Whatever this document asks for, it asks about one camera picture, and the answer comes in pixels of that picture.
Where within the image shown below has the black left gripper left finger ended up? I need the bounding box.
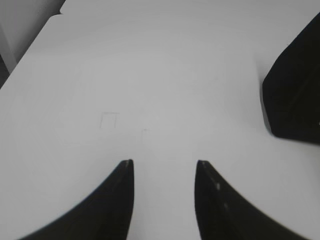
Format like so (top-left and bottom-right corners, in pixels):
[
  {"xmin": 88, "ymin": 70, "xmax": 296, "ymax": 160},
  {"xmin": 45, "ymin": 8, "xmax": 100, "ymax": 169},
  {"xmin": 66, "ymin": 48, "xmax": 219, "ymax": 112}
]
[{"xmin": 24, "ymin": 159, "xmax": 135, "ymax": 240}]

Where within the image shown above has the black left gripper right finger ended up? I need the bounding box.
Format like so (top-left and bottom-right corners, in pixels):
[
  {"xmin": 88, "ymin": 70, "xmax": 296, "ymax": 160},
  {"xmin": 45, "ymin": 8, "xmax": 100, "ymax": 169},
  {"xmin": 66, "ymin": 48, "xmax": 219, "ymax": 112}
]
[{"xmin": 195, "ymin": 160, "xmax": 303, "ymax": 240}]

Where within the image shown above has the black fabric bag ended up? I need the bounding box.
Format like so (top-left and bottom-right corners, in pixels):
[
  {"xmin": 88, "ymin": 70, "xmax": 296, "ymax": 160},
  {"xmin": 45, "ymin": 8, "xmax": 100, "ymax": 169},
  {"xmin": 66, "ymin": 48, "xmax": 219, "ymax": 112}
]
[{"xmin": 262, "ymin": 14, "xmax": 320, "ymax": 144}]

